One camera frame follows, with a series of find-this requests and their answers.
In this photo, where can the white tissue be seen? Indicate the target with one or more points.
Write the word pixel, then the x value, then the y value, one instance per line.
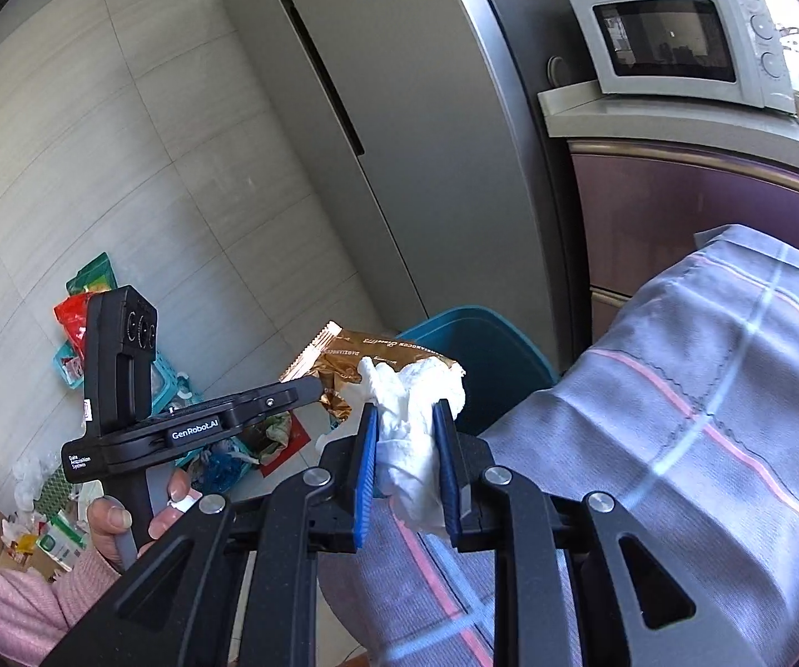
pixel 406 445

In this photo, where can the round wall plug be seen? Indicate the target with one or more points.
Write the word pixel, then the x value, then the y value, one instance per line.
pixel 556 71

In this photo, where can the purple kitchen cabinet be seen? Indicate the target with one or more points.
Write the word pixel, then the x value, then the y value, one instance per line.
pixel 649 208

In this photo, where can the green snack packet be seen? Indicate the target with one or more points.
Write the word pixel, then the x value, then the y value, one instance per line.
pixel 93 278

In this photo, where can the teal plastic bin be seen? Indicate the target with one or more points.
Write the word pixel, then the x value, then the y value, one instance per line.
pixel 496 354

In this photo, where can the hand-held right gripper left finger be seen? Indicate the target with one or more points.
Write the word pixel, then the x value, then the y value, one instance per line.
pixel 364 479

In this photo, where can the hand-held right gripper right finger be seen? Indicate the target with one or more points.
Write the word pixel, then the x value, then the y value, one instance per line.
pixel 449 472

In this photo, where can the red paper sheet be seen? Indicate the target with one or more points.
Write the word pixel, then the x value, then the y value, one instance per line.
pixel 288 441

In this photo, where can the green and white packet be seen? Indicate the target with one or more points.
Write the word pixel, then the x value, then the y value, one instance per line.
pixel 58 542

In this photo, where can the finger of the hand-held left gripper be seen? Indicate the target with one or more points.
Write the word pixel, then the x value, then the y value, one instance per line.
pixel 281 394

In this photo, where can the grey checked cloth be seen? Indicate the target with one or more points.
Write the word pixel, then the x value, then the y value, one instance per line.
pixel 684 396

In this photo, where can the blue plastic bag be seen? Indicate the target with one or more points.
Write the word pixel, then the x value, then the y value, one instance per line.
pixel 225 469

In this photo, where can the red snack packet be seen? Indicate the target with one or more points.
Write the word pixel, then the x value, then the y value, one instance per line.
pixel 74 323

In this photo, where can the person's left forearm pink sleeve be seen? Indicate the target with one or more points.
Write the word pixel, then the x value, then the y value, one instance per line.
pixel 17 604

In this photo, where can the pile of mixed litter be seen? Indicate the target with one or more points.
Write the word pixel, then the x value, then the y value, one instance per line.
pixel 10 507

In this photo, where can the gold foil snack wrapper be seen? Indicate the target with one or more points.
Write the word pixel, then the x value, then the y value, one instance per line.
pixel 343 354

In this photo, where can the grey refrigerator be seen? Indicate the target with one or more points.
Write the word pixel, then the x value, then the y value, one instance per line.
pixel 406 118

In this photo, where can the white microwave oven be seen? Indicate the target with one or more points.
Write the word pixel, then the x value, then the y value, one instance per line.
pixel 663 35

